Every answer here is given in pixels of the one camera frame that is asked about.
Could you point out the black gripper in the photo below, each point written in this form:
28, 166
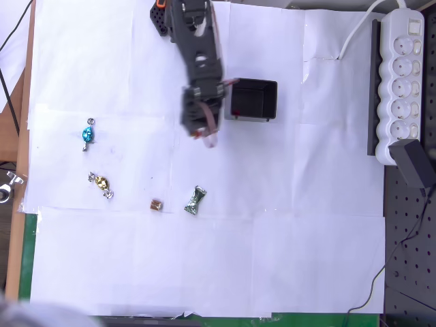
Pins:
195, 117

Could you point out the black robot arm with base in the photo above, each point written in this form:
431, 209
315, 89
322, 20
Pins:
197, 41

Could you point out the black open box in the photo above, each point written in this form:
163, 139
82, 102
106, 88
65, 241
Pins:
252, 98

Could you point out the green wrapped candy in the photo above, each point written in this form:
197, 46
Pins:
195, 201

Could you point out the orange wrapped caramel cube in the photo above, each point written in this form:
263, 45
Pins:
156, 205

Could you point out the gold foil wrapped candy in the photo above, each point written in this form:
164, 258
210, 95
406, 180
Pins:
101, 182

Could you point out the blue foil wrapped candy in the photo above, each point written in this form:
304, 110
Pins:
88, 134

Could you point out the white paper table cover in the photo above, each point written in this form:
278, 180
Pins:
238, 255

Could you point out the orange table clamp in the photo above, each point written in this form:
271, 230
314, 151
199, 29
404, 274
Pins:
160, 3

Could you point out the silver metal clamp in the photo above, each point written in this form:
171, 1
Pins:
15, 178

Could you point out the black power adapter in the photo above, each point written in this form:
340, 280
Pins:
410, 160

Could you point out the white power strip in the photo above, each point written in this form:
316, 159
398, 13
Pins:
402, 68

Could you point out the plain white sheet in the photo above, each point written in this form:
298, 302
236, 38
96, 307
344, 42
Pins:
8, 13

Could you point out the black pegboard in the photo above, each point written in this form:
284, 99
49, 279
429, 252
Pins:
408, 272

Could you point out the blurry grey object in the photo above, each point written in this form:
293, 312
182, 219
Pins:
34, 316

